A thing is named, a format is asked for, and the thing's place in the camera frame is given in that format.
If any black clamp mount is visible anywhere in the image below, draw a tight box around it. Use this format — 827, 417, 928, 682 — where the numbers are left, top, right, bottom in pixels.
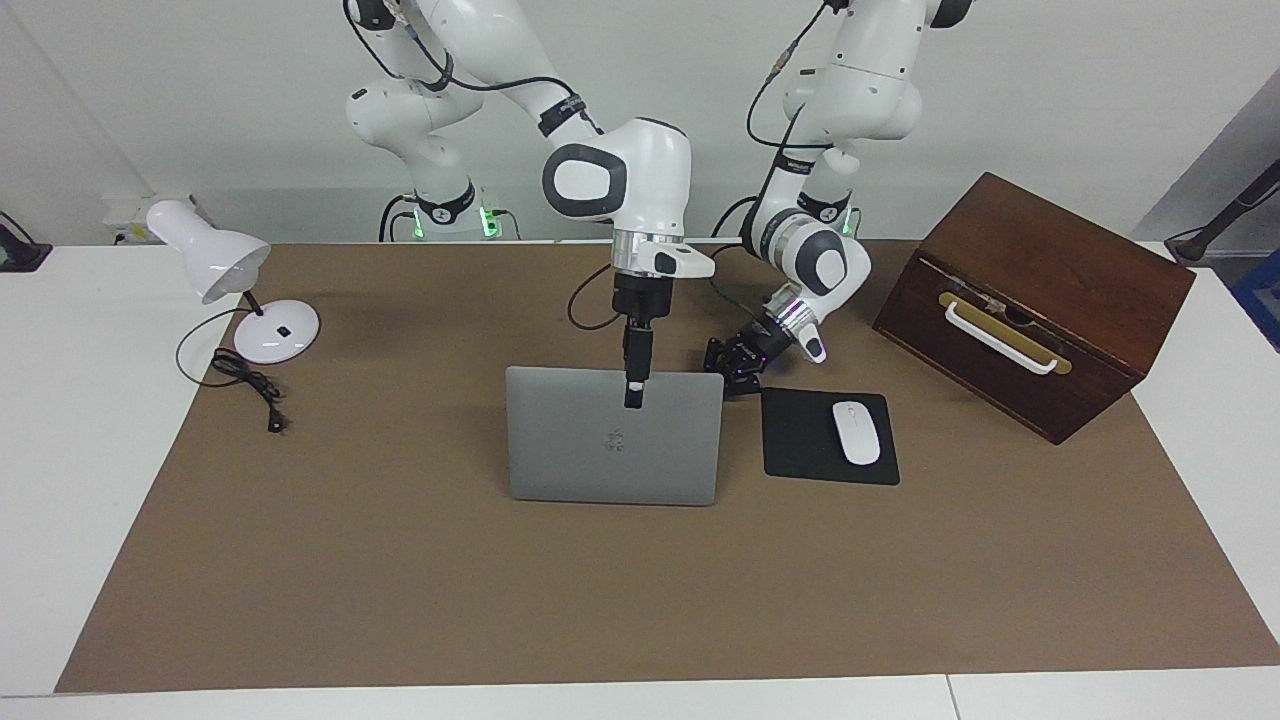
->
0, 212, 53, 273

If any brown table mat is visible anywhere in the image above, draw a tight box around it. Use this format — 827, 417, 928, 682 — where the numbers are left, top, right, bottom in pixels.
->
55, 240, 1280, 694

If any black arm base cable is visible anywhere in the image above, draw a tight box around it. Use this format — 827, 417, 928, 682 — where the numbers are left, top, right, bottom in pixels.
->
711, 195, 761, 239
377, 193, 417, 242

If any black right arm base cable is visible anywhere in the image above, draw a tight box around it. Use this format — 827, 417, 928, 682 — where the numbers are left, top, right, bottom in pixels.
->
377, 193, 417, 242

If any black lamp power cable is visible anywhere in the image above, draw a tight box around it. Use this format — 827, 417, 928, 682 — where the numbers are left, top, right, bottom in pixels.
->
176, 306, 288, 435

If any black right arm gripper cable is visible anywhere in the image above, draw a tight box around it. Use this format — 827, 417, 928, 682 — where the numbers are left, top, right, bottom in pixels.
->
344, 0, 627, 332

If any white computer mouse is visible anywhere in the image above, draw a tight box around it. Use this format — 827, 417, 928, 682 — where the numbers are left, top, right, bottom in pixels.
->
832, 400, 882, 467

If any white box handle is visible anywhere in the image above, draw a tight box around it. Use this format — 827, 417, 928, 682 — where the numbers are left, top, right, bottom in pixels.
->
945, 300, 1059, 377

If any white desk lamp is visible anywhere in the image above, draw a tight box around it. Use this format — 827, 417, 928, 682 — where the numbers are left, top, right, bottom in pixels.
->
146, 198, 322, 366

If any black left arm base cable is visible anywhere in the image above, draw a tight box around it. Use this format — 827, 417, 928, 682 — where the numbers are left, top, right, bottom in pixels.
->
711, 195, 761, 239

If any black arm gripper cable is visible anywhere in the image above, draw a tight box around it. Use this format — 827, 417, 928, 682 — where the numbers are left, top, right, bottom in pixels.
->
344, 0, 627, 332
707, 0, 833, 333

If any dark brown wooden box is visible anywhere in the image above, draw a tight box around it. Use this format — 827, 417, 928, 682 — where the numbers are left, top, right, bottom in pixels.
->
872, 172, 1197, 446

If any black mouse pad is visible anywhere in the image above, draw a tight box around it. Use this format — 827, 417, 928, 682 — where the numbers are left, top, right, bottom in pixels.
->
761, 387, 901, 487

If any black stand leg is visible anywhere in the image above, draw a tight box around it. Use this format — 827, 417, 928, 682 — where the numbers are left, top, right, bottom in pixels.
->
1165, 160, 1280, 266

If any black left arm gripper cable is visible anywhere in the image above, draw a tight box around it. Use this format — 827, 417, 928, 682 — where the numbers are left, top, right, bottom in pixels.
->
707, 0, 833, 333

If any white wall power socket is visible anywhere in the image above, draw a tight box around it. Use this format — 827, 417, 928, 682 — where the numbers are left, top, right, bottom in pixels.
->
103, 195, 216, 247

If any silver grey laptop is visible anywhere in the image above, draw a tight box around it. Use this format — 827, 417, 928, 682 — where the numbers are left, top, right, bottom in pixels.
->
505, 365, 725, 507

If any blue crate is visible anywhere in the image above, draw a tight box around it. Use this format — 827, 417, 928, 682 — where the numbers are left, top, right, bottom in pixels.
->
1232, 255, 1280, 353

